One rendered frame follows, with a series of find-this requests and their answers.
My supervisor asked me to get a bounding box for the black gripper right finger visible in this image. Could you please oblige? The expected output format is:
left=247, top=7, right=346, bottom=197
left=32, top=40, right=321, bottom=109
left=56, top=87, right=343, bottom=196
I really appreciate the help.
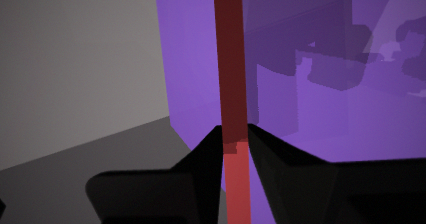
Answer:
left=248, top=123, right=426, bottom=224

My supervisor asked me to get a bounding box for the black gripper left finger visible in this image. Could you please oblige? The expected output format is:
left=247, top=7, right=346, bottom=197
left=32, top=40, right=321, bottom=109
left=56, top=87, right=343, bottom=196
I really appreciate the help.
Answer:
left=85, top=125, right=223, bottom=224

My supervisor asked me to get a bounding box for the red lid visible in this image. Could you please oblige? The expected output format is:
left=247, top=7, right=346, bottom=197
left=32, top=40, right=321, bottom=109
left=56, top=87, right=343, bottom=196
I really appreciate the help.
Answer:
left=214, top=0, right=252, bottom=224

